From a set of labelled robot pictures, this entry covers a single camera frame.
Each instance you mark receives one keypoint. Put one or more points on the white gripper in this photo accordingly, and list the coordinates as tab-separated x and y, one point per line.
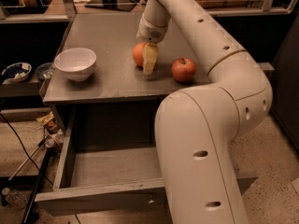
150	32

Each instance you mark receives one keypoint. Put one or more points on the orange fruit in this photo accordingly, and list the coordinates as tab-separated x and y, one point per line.
138	54

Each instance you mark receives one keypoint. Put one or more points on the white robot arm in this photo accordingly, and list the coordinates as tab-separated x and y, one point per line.
194	126

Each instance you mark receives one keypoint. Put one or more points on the open grey top drawer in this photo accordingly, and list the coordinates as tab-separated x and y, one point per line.
89	180

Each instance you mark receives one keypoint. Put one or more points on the red apple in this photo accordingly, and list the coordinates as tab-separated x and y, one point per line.
183	70

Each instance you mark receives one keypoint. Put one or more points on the grey wooden cabinet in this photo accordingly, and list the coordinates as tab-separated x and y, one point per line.
114	107

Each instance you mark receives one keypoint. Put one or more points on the black monitor stand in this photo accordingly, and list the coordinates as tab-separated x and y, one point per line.
117	5

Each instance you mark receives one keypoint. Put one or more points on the white ceramic bowl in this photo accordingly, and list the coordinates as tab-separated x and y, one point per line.
76	64

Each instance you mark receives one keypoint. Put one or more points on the small dark bowl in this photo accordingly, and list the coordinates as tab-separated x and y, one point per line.
44	71

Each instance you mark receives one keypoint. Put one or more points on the grey side shelf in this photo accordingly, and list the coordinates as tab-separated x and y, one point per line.
267	68

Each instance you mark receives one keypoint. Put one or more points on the snack wrapper pile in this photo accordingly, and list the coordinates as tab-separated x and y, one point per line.
54	135

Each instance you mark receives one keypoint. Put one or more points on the blue patterned bowl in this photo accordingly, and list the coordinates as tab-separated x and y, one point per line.
16	72

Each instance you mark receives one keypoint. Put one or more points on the plastic water bottle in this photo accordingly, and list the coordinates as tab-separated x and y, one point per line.
14	197

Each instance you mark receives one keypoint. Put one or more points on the black tripod leg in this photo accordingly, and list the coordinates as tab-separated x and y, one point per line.
29	210

